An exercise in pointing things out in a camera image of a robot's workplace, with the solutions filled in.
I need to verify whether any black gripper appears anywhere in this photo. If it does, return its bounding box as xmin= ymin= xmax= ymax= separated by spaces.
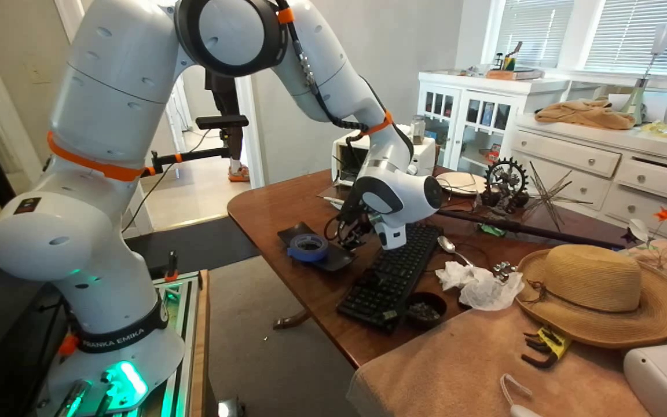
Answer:
xmin=322 ymin=193 xmax=378 ymax=256

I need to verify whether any black rectangular tray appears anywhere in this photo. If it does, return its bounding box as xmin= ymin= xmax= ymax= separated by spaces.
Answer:
xmin=276 ymin=220 xmax=357 ymax=277

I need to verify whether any blue tape roll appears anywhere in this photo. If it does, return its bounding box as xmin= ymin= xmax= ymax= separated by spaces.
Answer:
xmin=283 ymin=231 xmax=330 ymax=266

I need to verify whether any black computer keyboard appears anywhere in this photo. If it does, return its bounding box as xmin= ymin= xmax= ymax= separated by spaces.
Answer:
xmin=336 ymin=223 xmax=444 ymax=333

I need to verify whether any white toaster oven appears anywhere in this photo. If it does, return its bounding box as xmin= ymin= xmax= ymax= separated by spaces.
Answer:
xmin=322 ymin=125 xmax=440 ymax=216

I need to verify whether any small brown floor object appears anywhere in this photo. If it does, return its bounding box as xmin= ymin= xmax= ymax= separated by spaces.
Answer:
xmin=270 ymin=308 xmax=312 ymax=333

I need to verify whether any metal spoon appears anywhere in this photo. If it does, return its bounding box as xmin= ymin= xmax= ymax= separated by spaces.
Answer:
xmin=432 ymin=234 xmax=476 ymax=268

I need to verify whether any small glass jar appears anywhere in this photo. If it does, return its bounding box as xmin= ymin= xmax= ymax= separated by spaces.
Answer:
xmin=408 ymin=118 xmax=429 ymax=149

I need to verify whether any white round plate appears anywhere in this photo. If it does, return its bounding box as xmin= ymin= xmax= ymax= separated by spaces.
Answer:
xmin=434 ymin=170 xmax=491 ymax=197

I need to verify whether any white crumpled cloth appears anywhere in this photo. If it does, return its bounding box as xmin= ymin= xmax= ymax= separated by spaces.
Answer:
xmin=432 ymin=258 xmax=527 ymax=312

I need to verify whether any person in dark shirt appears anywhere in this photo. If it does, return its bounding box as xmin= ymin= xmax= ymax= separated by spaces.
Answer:
xmin=202 ymin=68 xmax=253 ymax=185

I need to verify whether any white glass-door cabinet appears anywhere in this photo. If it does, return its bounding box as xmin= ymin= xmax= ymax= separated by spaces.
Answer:
xmin=415 ymin=69 xmax=570 ymax=182

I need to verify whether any black gear ornament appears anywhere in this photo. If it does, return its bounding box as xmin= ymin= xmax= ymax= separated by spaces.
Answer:
xmin=482 ymin=156 xmax=533 ymax=216

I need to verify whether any tan terry towel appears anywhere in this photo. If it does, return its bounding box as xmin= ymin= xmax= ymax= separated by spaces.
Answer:
xmin=344 ymin=304 xmax=653 ymax=417

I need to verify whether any wooden aluminium robot stand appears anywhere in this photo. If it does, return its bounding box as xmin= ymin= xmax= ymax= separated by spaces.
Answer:
xmin=30 ymin=265 xmax=213 ymax=417

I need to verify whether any long black rod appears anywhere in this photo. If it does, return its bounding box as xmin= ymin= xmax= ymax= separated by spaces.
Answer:
xmin=432 ymin=207 xmax=629 ymax=253

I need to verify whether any metal spike ornament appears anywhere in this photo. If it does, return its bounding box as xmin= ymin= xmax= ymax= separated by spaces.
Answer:
xmin=527 ymin=161 xmax=576 ymax=231

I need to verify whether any black yellow hand tool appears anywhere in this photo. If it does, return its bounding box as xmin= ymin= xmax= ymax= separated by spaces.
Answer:
xmin=519 ymin=325 xmax=571 ymax=372

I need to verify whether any tray with utensils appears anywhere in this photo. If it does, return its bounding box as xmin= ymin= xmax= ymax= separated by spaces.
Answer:
xmin=487 ymin=39 xmax=547 ymax=83

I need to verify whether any straw sun hat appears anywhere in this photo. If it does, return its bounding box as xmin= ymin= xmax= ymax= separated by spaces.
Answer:
xmin=514 ymin=243 xmax=667 ymax=352

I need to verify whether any brown woven basket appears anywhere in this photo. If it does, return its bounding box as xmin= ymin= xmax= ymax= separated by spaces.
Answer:
xmin=533 ymin=98 xmax=636 ymax=133

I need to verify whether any white window blind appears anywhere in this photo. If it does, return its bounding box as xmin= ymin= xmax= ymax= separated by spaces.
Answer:
xmin=492 ymin=0 xmax=570 ymax=73
xmin=584 ymin=0 xmax=667 ymax=78

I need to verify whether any white drawer dresser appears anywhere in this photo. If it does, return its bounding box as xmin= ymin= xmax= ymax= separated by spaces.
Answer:
xmin=505 ymin=113 xmax=667 ymax=246

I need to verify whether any tall silver vase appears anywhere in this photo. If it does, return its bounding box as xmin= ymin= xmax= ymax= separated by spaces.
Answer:
xmin=622 ymin=23 xmax=667 ymax=128

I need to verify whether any white headset device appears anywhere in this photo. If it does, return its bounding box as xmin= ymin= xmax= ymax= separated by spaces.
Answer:
xmin=621 ymin=336 xmax=667 ymax=417

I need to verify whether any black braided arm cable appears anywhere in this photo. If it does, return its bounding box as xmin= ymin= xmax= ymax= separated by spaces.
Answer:
xmin=270 ymin=0 xmax=416 ymax=170

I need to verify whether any black camera boom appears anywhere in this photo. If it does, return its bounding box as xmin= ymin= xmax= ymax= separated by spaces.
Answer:
xmin=145 ymin=111 xmax=253 ymax=176

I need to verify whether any red handled clamp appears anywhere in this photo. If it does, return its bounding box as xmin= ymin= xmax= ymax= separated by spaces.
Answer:
xmin=161 ymin=248 xmax=182 ymax=285

